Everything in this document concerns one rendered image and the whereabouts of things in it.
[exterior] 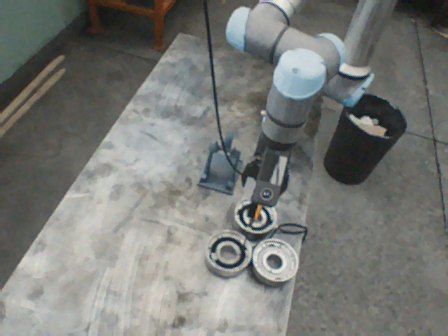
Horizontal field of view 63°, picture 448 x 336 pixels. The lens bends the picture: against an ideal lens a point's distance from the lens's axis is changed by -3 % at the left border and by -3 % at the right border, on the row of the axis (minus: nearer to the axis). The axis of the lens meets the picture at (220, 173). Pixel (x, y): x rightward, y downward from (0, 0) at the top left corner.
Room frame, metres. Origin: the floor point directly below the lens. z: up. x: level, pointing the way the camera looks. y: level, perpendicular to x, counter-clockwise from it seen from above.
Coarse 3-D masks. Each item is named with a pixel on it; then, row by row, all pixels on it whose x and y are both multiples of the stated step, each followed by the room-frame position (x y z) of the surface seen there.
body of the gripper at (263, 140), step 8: (264, 136) 0.50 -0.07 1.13; (264, 144) 0.54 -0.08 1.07; (272, 144) 0.48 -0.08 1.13; (280, 144) 0.48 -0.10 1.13; (288, 144) 0.49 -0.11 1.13; (256, 152) 0.51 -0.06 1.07; (256, 160) 0.49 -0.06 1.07; (288, 160) 0.51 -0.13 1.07; (256, 168) 0.49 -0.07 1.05; (256, 176) 0.49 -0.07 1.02
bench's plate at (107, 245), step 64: (192, 64) 1.14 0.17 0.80; (256, 64) 1.22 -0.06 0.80; (128, 128) 0.77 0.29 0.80; (192, 128) 0.82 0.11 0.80; (256, 128) 0.87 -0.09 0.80; (128, 192) 0.54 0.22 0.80; (192, 192) 0.58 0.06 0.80; (64, 256) 0.34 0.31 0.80; (128, 256) 0.37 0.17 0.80; (192, 256) 0.40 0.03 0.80; (0, 320) 0.18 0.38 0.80; (64, 320) 0.20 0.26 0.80; (128, 320) 0.23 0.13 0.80; (192, 320) 0.26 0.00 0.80; (256, 320) 0.28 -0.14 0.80
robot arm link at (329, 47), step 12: (288, 36) 0.62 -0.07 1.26; (300, 36) 0.62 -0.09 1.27; (324, 36) 0.64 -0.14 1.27; (276, 48) 0.61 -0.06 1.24; (288, 48) 0.60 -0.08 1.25; (312, 48) 0.59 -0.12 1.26; (324, 48) 0.60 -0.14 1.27; (336, 48) 0.61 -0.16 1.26; (276, 60) 0.60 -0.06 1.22; (324, 60) 0.56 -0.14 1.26; (336, 60) 0.59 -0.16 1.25; (336, 72) 0.59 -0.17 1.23
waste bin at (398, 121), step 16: (368, 96) 1.71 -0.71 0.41; (352, 112) 1.68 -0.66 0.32; (368, 112) 1.70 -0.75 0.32; (384, 112) 1.67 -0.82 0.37; (400, 112) 1.62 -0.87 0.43; (336, 128) 1.57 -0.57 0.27; (352, 128) 1.44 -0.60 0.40; (384, 128) 1.63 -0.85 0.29; (400, 128) 1.53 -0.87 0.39; (336, 144) 1.50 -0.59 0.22; (352, 144) 1.42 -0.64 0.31; (368, 144) 1.40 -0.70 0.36; (384, 144) 1.40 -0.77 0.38; (336, 160) 1.46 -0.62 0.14; (352, 160) 1.41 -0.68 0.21; (368, 160) 1.41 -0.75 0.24; (336, 176) 1.44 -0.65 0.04; (352, 176) 1.41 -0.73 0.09
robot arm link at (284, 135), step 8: (264, 112) 0.52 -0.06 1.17; (264, 120) 0.51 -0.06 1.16; (264, 128) 0.50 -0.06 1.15; (272, 128) 0.49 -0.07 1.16; (280, 128) 0.48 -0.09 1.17; (288, 128) 0.48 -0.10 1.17; (296, 128) 0.48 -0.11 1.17; (272, 136) 0.48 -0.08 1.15; (280, 136) 0.48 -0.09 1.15; (288, 136) 0.48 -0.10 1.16; (296, 136) 0.49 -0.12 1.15
